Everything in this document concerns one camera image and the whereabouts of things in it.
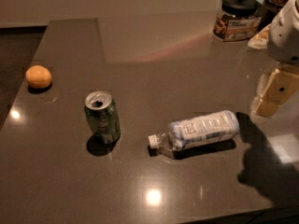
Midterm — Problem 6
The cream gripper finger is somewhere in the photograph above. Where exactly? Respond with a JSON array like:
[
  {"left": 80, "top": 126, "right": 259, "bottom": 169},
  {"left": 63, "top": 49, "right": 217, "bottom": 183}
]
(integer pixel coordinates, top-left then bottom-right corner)
[
  {"left": 250, "top": 96, "right": 279, "bottom": 118},
  {"left": 256, "top": 72, "right": 271, "bottom": 97}
]

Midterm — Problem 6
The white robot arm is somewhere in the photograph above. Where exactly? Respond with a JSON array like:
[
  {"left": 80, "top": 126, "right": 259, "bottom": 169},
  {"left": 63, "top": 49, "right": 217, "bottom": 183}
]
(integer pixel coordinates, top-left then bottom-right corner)
[{"left": 251, "top": 0, "right": 299, "bottom": 118}]

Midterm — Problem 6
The green soda can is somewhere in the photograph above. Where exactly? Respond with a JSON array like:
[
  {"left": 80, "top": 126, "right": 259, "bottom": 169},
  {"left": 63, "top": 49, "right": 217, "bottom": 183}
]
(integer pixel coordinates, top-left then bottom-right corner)
[{"left": 84, "top": 91, "right": 121, "bottom": 144}]

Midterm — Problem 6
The pale snack packet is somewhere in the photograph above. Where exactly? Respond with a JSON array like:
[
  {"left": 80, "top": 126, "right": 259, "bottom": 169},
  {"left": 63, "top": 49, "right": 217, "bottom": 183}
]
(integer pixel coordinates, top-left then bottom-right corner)
[{"left": 248, "top": 25, "right": 270, "bottom": 49}]

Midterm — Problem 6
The clear plastic water bottle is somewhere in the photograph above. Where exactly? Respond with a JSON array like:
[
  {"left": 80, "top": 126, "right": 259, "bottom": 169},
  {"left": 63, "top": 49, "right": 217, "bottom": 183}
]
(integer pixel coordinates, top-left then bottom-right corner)
[{"left": 149, "top": 110, "right": 239, "bottom": 157}]

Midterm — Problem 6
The glass jar with black lid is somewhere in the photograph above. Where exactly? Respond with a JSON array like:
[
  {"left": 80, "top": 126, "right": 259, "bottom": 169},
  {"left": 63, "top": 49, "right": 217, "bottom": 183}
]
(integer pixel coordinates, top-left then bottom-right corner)
[{"left": 213, "top": 0, "right": 261, "bottom": 42}]

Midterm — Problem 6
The orange fruit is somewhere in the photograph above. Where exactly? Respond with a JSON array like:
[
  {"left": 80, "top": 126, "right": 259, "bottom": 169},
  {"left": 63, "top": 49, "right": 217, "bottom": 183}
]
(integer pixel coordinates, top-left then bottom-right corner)
[{"left": 25, "top": 65, "right": 52, "bottom": 89}]

